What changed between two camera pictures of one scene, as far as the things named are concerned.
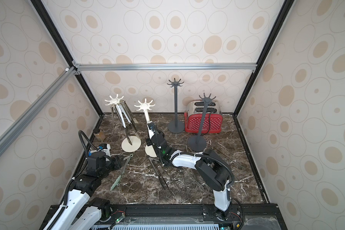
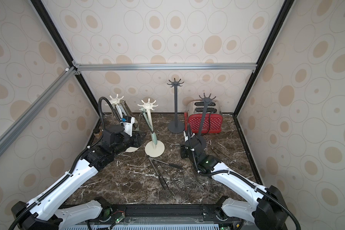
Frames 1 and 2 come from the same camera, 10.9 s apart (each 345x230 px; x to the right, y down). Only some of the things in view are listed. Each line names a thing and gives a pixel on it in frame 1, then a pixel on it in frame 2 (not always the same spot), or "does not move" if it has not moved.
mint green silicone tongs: [127, 158] -> [149, 125]
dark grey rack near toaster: [198, 143] does not move
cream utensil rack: [145, 107] does not move
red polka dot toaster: [193, 117] does not move
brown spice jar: [99, 134] does not move
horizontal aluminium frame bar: [159, 67] does not move
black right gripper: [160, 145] -> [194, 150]
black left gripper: [117, 161] -> [138, 140]
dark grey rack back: [176, 126] does not move
